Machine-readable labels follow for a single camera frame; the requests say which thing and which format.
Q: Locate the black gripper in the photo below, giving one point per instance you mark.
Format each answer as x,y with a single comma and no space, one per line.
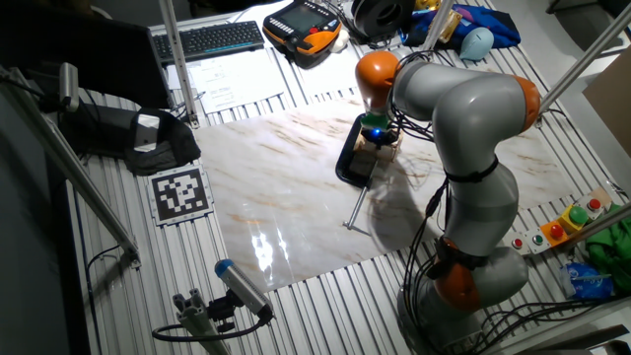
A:
378,135

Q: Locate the small wooden sliding window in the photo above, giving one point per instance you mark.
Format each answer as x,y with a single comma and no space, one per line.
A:
379,152

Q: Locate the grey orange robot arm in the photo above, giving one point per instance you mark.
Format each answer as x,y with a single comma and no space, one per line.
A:
468,118

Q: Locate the green gripper mounting flange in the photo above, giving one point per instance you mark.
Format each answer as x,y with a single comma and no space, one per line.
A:
373,120

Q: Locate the black C-clamp steel screw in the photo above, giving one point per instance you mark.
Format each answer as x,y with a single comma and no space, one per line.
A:
346,165

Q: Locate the white printed paper sheet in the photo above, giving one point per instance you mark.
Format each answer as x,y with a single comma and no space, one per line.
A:
236,81
332,74

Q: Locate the marble pattern mat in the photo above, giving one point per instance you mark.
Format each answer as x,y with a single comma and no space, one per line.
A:
276,187

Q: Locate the black filament spool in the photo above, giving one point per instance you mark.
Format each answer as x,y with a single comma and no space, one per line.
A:
382,15

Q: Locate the light blue rounded mouse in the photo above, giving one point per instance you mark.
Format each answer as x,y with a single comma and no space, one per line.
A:
477,43

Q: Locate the black orange teach pendant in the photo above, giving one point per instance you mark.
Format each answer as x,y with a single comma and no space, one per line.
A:
301,24

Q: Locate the small yellow object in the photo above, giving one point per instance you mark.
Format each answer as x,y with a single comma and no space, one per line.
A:
428,4

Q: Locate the blue cloth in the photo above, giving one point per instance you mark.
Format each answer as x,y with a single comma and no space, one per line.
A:
493,22

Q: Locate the small red button white box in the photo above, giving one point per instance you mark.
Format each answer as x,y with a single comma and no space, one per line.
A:
516,243

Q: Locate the small green button white box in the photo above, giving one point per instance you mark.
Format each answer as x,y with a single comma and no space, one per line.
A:
537,239

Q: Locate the black computer keyboard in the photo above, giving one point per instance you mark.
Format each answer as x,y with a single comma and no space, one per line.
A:
207,39

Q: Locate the red button orange box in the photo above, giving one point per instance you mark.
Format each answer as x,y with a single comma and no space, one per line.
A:
557,232

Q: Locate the black white fiducial marker board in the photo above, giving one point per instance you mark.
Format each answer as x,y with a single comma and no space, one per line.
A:
180,193

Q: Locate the black fabric bag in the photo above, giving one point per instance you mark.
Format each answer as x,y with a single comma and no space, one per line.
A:
170,150

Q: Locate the green button yellow box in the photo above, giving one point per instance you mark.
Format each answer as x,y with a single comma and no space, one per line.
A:
577,216

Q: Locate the red button grey box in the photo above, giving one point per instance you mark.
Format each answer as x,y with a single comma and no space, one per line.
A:
594,204

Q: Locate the small grey white box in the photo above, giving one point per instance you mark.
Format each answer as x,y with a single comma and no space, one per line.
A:
147,133

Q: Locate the brown cardboard box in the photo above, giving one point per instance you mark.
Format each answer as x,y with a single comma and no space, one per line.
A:
611,108

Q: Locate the blue plastic bag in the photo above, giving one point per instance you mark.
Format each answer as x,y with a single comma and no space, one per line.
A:
586,283

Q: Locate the short aluminium profile stand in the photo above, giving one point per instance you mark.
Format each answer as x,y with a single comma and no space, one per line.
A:
197,320

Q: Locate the green cloth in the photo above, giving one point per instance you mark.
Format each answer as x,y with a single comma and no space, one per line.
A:
611,251

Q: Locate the black computer monitor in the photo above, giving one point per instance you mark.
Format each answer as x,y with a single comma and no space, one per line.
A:
89,54

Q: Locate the aluminium frame post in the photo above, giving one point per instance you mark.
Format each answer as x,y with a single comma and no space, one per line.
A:
586,54
74,172
178,59
606,221
439,22

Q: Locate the golden metal bracket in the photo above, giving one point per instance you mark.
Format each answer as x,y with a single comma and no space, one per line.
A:
451,24

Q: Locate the silver camera blue end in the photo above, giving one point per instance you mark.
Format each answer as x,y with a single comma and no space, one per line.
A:
241,286

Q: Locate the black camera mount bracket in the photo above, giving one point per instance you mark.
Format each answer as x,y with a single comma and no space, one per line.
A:
221,310

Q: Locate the aluminium frame beam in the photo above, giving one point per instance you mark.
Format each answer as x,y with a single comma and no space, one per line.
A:
567,328

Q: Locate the silver depth camera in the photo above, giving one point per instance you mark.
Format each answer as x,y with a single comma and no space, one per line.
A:
69,86

